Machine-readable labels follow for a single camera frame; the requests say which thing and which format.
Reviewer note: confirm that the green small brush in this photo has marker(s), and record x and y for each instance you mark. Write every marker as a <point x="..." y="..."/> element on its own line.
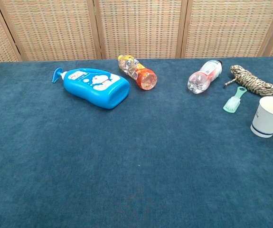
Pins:
<point x="231" y="104"/>

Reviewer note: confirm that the blue cartoon pump bottle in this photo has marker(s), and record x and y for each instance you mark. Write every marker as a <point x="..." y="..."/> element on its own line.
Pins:
<point x="96" y="88"/>

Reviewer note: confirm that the orange drink bottle yellow cap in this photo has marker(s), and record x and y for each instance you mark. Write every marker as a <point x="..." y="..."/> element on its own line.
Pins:
<point x="145" y="79"/>

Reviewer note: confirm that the blue carpet table cover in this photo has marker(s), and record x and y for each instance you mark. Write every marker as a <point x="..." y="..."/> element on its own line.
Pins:
<point x="79" y="154"/>

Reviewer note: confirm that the wicker folding screen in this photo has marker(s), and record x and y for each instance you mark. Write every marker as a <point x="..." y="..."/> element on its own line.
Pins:
<point x="138" y="28"/>

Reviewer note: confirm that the white paper cup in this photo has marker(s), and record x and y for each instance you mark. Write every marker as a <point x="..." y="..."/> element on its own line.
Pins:
<point x="266" y="121"/>

